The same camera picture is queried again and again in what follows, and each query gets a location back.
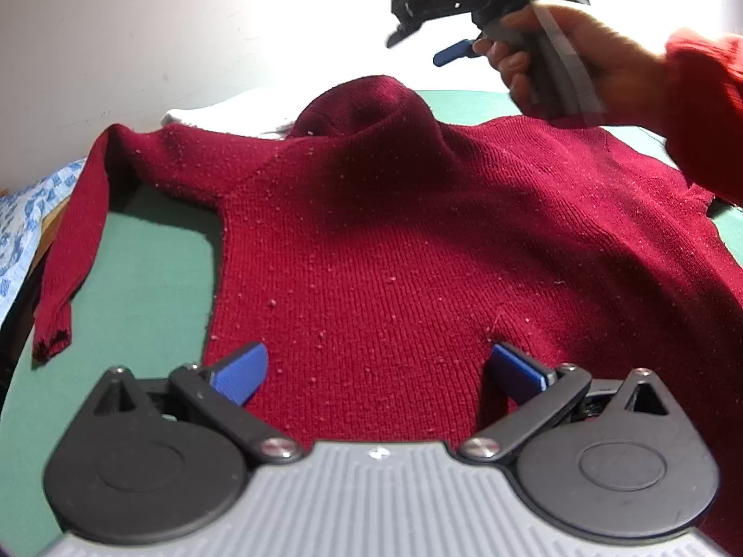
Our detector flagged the blue patterned cloth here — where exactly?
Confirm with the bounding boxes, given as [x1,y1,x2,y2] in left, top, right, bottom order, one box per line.
[0,156,88,326]

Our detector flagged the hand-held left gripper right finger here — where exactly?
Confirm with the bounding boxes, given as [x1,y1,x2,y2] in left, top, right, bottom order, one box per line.
[458,343,671,466]

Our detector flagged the red knit sweater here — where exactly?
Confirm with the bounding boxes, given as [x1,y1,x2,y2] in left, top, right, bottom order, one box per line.
[32,74,743,557]

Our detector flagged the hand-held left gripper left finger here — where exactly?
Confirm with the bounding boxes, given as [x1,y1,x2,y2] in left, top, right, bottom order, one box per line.
[93,342,304,466]

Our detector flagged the person's right forearm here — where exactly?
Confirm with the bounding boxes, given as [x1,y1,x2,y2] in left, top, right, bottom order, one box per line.
[662,28,743,210]

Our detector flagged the white folded garment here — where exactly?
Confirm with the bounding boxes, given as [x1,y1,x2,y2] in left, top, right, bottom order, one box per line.
[161,91,303,140]

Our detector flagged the person's right hand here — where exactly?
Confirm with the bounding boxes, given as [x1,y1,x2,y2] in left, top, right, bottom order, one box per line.
[473,0,671,123]

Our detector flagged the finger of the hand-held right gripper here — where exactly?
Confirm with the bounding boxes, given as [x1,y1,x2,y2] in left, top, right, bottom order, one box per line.
[432,38,478,67]

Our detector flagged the green table cover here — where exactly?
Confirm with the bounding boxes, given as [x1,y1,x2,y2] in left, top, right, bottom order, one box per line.
[0,90,743,557]

